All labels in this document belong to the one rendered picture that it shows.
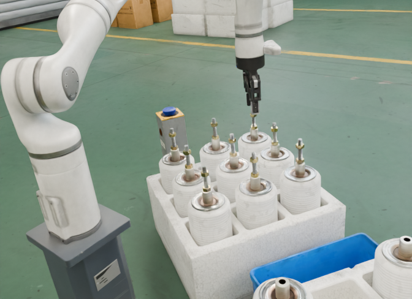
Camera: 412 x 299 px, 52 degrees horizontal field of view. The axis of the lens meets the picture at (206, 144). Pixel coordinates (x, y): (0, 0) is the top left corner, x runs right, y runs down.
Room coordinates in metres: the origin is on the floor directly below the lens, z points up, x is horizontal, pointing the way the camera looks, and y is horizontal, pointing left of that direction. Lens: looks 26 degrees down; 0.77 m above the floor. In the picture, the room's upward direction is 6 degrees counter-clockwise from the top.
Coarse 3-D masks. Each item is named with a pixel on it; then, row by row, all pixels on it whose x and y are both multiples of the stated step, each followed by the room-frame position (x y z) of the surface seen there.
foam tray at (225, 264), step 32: (160, 192) 0.97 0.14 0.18; (160, 224) 0.97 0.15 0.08; (288, 224) 0.78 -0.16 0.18; (320, 224) 0.80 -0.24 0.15; (192, 256) 0.70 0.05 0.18; (224, 256) 0.72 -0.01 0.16; (256, 256) 0.75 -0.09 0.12; (288, 256) 0.77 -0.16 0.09; (192, 288) 0.72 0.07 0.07; (224, 288) 0.72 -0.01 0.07
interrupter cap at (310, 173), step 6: (288, 168) 0.90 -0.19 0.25; (294, 168) 0.89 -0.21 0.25; (306, 168) 0.89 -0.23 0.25; (312, 168) 0.88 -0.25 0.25; (288, 174) 0.87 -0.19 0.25; (294, 174) 0.87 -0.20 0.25; (306, 174) 0.87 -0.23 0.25; (312, 174) 0.86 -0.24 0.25; (294, 180) 0.84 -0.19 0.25; (300, 180) 0.83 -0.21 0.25; (306, 180) 0.83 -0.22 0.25
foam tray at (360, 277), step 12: (360, 264) 0.63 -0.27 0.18; (372, 264) 0.62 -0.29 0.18; (324, 276) 0.61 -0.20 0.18; (336, 276) 0.60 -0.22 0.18; (348, 276) 0.60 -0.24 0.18; (360, 276) 0.60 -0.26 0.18; (372, 276) 0.61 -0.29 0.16; (312, 288) 0.58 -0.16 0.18; (324, 288) 0.58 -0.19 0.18; (336, 288) 0.59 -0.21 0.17; (348, 288) 0.59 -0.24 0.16; (360, 288) 0.57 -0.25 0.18
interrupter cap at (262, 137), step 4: (248, 132) 1.13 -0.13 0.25; (260, 132) 1.12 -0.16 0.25; (244, 136) 1.11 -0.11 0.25; (248, 136) 1.11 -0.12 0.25; (260, 136) 1.10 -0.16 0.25; (264, 136) 1.09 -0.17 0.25; (244, 140) 1.08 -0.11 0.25; (248, 140) 1.08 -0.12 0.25; (252, 140) 1.08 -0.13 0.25; (256, 140) 1.07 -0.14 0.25; (260, 140) 1.07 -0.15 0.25; (264, 140) 1.06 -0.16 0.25
